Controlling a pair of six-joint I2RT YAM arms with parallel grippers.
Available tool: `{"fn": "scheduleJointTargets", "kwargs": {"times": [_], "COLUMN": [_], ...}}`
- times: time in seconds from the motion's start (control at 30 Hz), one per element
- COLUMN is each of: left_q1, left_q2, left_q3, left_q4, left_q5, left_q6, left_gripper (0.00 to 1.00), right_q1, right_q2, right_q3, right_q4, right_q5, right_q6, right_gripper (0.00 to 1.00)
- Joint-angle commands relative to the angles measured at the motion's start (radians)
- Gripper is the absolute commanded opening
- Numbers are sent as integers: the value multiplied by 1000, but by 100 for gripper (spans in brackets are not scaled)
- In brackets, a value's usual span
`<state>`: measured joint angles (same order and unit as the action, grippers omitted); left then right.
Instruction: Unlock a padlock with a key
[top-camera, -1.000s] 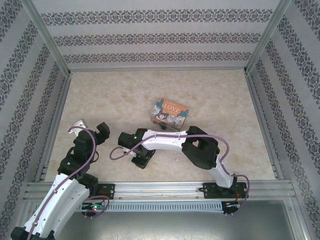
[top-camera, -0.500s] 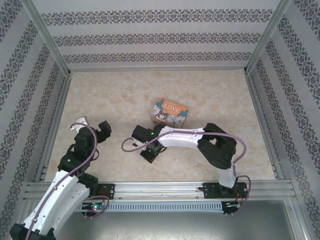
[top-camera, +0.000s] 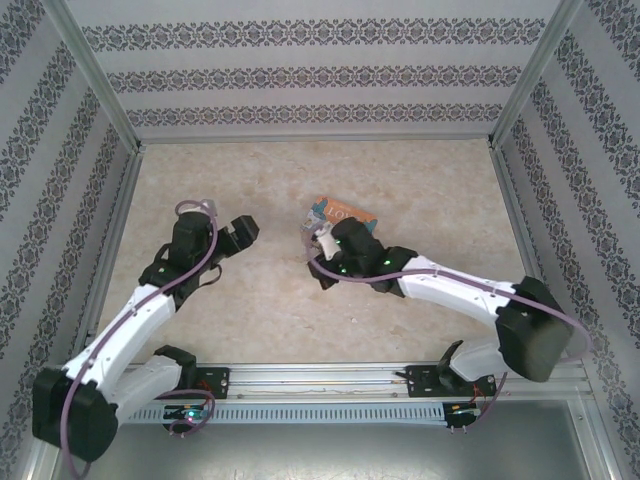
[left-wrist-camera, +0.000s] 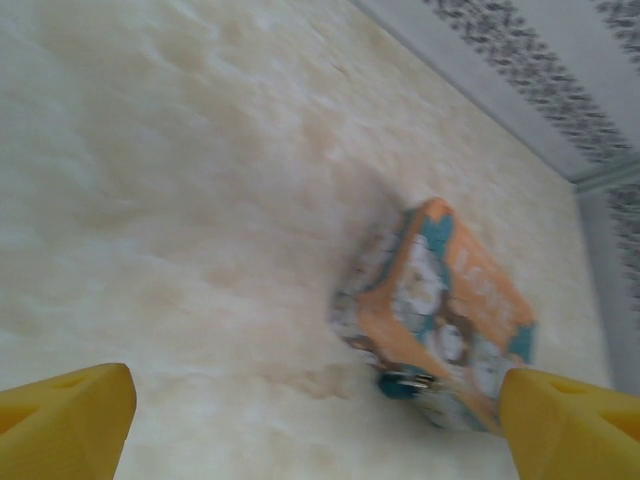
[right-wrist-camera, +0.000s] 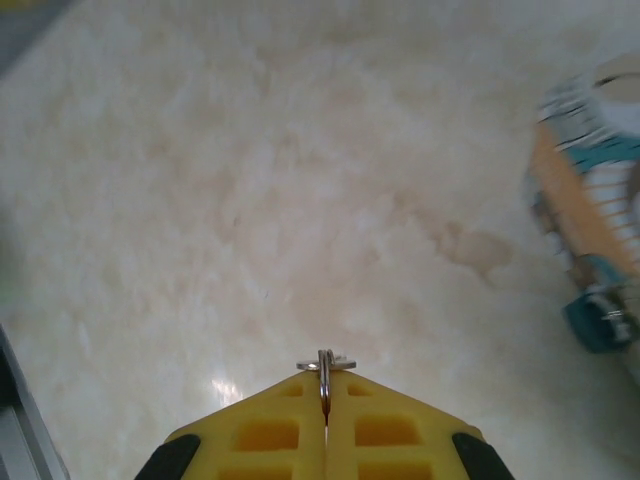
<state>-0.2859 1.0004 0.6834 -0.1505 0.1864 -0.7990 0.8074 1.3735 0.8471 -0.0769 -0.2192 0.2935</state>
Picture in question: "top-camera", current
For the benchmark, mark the orange LOVE picture book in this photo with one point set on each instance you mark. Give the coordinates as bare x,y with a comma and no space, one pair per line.
345,212

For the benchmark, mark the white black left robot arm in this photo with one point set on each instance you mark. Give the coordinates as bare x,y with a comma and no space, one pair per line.
135,320

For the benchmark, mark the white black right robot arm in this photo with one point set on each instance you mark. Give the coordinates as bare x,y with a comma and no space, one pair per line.
450,287

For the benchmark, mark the left controller board green light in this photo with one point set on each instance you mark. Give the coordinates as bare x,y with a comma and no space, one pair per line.
187,413

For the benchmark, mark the grey sheet metal panel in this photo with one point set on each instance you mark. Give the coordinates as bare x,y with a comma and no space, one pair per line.
325,452

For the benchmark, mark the right controller board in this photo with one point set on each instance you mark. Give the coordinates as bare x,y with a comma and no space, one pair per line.
461,410

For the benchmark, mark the aluminium table side rail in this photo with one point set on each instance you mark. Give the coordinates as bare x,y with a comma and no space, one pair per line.
107,250
535,250

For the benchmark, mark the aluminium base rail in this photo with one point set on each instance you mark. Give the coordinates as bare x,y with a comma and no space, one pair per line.
310,380

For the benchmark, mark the aluminium back rail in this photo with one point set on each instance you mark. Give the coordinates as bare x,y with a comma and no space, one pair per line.
315,141

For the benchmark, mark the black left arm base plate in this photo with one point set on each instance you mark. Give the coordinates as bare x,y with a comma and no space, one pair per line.
215,382

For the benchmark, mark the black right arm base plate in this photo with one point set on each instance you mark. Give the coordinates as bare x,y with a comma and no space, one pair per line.
422,381

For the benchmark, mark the aluminium frame post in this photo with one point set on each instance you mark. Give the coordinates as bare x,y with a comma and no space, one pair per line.
90,75
537,75

